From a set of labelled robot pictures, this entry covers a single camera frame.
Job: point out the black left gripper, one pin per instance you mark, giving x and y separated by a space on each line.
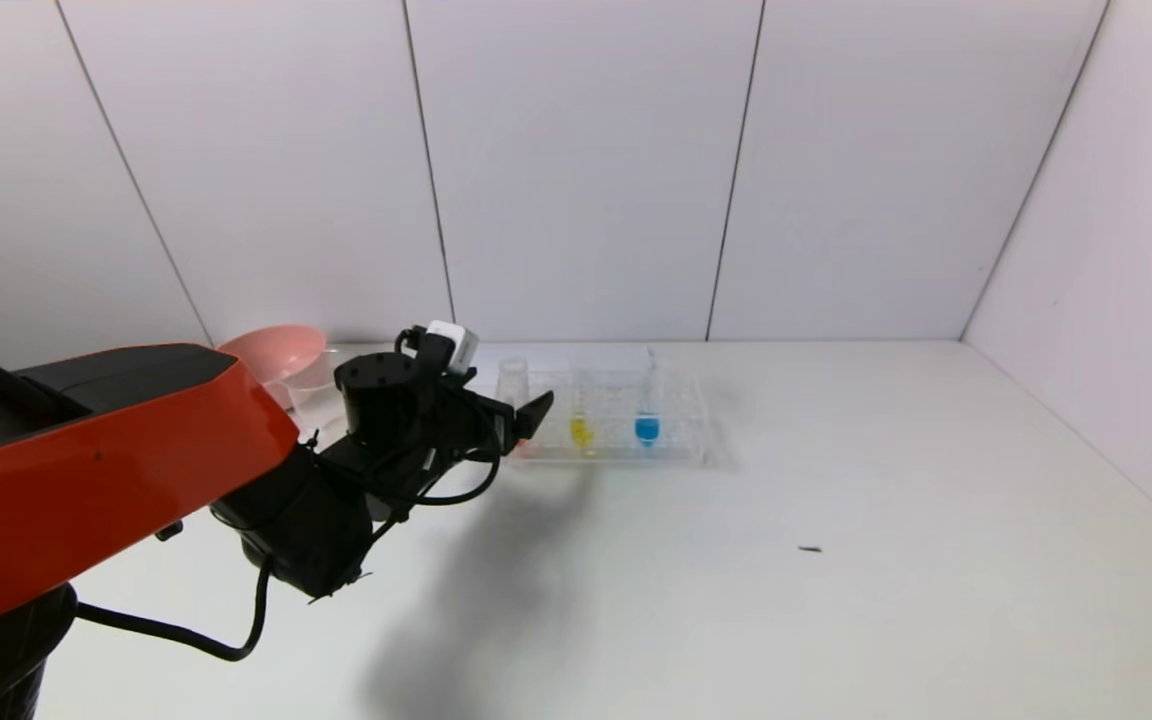
504 428

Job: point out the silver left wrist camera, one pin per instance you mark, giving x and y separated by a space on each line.
456 345

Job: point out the white paper sheet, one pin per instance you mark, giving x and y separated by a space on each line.
556 358

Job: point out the test tube with blue pigment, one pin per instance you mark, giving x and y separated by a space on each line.
647 430

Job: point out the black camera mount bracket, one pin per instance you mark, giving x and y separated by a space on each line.
428 358

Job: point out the pink plastic bowl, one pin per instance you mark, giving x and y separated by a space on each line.
281 345

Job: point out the clear glass beaker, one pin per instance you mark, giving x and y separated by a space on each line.
321 395

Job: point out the clear acrylic test tube rack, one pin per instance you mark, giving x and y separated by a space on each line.
676 420

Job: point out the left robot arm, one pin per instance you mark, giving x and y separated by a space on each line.
36 470

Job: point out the test tube with red pigment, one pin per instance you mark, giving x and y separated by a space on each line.
514 378

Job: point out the test tube with yellow pigment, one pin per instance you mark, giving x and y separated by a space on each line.
582 432

